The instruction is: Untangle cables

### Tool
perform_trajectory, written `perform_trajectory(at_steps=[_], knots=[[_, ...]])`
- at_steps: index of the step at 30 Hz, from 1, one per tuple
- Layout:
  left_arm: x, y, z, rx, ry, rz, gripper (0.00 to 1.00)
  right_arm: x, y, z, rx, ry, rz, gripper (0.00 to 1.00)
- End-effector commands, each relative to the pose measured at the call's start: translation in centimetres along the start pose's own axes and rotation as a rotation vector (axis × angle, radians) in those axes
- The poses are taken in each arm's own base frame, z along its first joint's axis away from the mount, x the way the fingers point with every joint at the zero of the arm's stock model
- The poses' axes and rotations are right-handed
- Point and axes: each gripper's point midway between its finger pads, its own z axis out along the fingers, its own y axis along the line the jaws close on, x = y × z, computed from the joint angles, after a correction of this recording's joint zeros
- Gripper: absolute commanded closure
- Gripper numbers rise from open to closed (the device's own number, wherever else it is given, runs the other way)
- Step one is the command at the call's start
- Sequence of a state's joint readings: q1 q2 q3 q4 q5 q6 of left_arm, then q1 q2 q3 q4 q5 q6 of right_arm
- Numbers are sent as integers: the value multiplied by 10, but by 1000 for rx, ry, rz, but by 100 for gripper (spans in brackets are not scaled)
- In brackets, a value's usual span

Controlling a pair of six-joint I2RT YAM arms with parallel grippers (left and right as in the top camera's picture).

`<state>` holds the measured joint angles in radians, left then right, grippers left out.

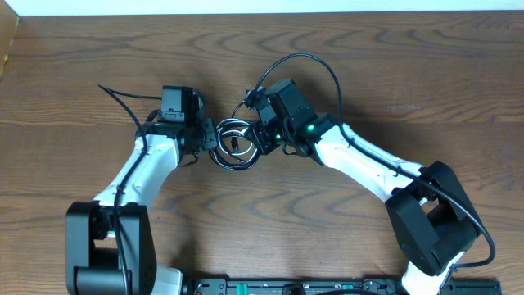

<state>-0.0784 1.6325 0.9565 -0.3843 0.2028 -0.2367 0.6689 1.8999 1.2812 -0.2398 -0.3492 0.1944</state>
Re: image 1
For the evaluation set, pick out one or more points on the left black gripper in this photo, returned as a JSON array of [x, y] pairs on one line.
[[211, 141]]

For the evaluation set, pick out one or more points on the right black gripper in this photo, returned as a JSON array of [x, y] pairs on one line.
[[258, 130]]

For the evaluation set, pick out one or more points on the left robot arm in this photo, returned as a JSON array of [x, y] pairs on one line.
[[109, 244]]

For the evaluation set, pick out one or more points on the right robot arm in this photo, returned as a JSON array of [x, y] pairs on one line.
[[432, 217]]

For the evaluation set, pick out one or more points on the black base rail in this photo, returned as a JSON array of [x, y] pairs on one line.
[[214, 286]]

